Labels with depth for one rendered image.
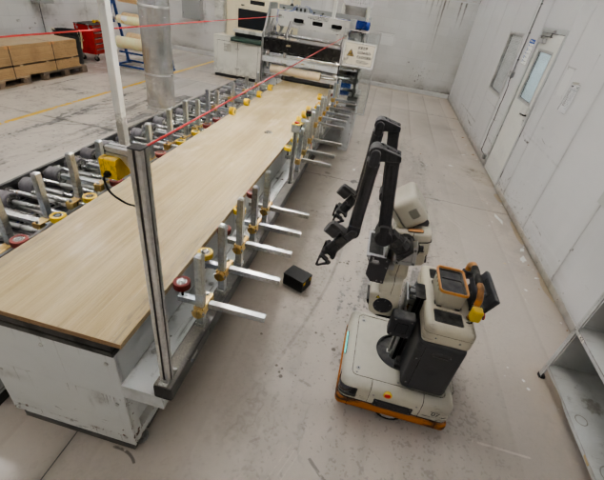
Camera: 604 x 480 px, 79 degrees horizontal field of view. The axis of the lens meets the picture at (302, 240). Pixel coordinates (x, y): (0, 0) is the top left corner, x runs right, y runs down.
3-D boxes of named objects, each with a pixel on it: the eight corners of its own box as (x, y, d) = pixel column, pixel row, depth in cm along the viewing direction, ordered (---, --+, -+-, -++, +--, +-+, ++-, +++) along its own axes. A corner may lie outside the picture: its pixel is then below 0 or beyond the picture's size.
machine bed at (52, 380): (317, 147, 608) (326, 91, 559) (137, 456, 189) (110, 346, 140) (278, 138, 616) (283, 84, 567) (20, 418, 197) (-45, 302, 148)
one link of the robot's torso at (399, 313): (405, 311, 224) (417, 281, 210) (406, 347, 201) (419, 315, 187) (362, 300, 227) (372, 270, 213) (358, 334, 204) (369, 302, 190)
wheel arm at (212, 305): (266, 319, 174) (266, 313, 172) (263, 325, 171) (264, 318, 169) (181, 297, 179) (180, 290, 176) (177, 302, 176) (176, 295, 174)
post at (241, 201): (242, 267, 221) (245, 196, 194) (240, 270, 218) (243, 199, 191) (236, 265, 222) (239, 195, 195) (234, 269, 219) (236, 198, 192)
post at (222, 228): (226, 296, 202) (227, 223, 175) (223, 300, 199) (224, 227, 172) (220, 294, 202) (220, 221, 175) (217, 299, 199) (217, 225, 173)
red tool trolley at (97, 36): (113, 58, 964) (109, 23, 919) (97, 62, 901) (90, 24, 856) (95, 55, 965) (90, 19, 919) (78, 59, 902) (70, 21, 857)
